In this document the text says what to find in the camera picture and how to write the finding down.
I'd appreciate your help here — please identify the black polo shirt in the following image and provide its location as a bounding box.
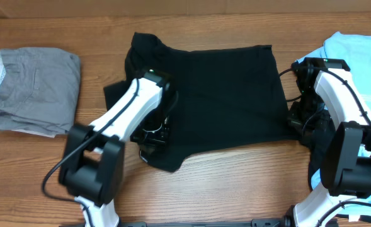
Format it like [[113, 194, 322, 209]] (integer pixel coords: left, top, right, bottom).
[[104, 33, 298, 172]]

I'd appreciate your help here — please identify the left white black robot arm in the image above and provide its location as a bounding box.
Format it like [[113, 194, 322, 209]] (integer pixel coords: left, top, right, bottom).
[[59, 69, 178, 226]]

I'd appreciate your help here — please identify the black garment under blue shirt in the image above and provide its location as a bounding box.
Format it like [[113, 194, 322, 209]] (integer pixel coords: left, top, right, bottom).
[[290, 61, 371, 226]]

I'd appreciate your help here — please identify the light blue printed t-shirt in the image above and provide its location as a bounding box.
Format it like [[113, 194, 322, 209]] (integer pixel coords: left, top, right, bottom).
[[306, 32, 371, 188]]

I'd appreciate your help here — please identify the folded grey shirt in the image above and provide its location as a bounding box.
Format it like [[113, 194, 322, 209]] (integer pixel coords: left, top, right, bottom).
[[0, 47, 81, 135]]

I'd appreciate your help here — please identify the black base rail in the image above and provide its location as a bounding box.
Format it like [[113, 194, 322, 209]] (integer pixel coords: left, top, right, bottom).
[[59, 218, 339, 227]]

